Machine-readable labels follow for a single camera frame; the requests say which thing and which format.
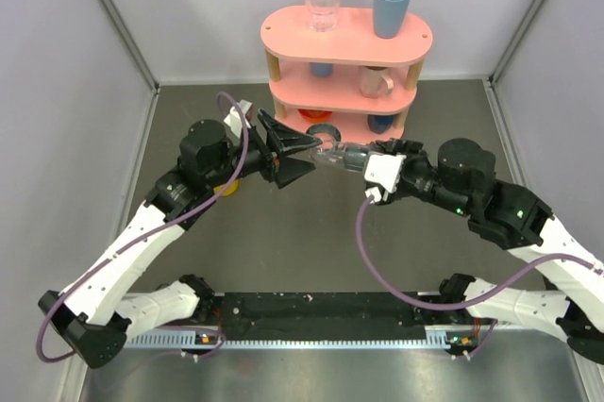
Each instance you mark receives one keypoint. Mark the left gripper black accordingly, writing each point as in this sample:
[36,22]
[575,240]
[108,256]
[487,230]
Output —
[282,140]

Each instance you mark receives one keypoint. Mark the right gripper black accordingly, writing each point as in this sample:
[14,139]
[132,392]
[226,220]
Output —
[411,149]

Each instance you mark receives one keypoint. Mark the grey pvc tee fitting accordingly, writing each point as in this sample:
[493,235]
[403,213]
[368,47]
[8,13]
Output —
[355,157]

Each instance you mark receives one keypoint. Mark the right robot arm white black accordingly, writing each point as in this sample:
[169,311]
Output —
[560,290]

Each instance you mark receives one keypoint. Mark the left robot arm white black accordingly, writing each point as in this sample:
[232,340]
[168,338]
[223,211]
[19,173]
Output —
[93,315]

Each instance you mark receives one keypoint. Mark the orange bowl bottom shelf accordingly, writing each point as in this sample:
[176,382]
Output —
[315,116]

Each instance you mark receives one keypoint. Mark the dark blue cup bottom shelf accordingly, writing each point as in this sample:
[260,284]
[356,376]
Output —
[379,124]

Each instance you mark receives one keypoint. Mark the yellow cup on table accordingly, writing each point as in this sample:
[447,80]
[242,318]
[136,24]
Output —
[227,189]

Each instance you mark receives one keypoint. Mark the small blue cup middle shelf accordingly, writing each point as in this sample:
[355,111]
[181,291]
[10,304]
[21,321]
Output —
[321,69]

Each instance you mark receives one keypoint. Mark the pink three-tier shelf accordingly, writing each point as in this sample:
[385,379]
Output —
[291,45]

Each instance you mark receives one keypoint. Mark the clear drinking glass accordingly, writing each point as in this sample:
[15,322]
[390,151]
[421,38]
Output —
[324,14]

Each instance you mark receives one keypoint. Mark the tall blue plastic cup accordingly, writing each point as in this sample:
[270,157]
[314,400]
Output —
[388,17]

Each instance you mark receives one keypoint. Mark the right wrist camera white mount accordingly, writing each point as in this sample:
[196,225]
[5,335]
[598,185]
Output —
[381,174]

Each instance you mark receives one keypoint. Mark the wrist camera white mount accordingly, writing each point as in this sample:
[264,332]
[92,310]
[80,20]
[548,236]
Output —
[381,174]
[235,120]

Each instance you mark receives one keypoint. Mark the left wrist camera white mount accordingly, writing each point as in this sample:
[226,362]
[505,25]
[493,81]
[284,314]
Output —
[235,120]

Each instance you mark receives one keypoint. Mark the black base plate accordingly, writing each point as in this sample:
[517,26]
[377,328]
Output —
[369,316]

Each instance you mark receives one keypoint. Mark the grey slotted cable duct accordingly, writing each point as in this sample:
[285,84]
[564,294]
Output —
[173,339]

